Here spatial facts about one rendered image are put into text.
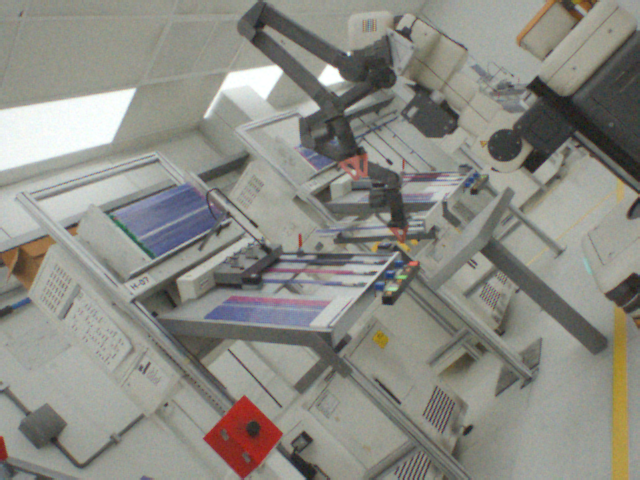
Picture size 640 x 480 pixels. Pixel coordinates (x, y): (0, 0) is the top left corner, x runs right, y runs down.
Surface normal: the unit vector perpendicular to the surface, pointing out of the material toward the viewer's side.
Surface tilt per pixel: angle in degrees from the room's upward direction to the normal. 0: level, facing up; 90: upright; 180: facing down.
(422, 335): 90
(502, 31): 90
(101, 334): 92
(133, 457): 91
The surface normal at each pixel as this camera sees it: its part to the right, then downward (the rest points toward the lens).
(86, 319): -0.44, 0.31
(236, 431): 0.54, -0.65
